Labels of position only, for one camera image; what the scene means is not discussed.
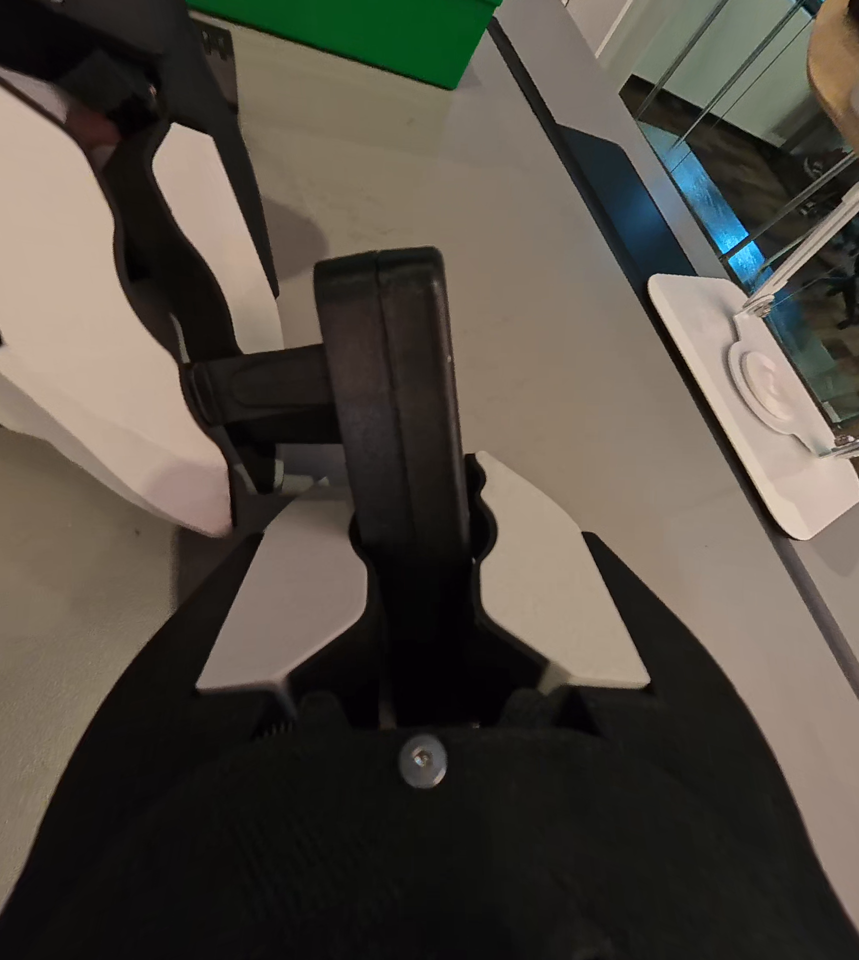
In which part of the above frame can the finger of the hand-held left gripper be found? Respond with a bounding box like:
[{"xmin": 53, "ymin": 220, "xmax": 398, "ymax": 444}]
[
  {"xmin": 0, "ymin": 52, "xmax": 245, "ymax": 539},
  {"xmin": 150, "ymin": 118, "xmax": 286, "ymax": 354}
]

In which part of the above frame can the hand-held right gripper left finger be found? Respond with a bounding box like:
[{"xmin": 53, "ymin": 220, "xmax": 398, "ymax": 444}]
[{"xmin": 195, "ymin": 476, "xmax": 386, "ymax": 699}]

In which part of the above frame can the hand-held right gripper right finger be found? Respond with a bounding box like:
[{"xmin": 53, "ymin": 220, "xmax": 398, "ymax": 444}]
[{"xmin": 467, "ymin": 450, "xmax": 653, "ymax": 695}]

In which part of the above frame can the black power plug with cord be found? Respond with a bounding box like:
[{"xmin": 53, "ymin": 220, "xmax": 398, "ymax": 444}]
[{"xmin": 180, "ymin": 347, "xmax": 342, "ymax": 451}]

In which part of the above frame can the black power strip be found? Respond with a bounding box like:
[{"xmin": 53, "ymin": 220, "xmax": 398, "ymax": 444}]
[{"xmin": 313, "ymin": 246, "xmax": 472, "ymax": 729}]

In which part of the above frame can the green plastic bin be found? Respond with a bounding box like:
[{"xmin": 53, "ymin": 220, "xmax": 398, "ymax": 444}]
[{"xmin": 185, "ymin": 0, "xmax": 502, "ymax": 93}]

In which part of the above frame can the white document stand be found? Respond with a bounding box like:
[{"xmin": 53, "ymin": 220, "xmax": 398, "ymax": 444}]
[{"xmin": 647, "ymin": 45, "xmax": 859, "ymax": 541}]

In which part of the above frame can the glass railing panel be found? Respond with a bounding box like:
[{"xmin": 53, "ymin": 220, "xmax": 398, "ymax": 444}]
[{"xmin": 594, "ymin": 0, "xmax": 859, "ymax": 451}]

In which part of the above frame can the dark table cable flap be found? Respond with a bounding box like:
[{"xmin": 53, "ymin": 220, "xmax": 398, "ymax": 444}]
[{"xmin": 557, "ymin": 123, "xmax": 701, "ymax": 282}]

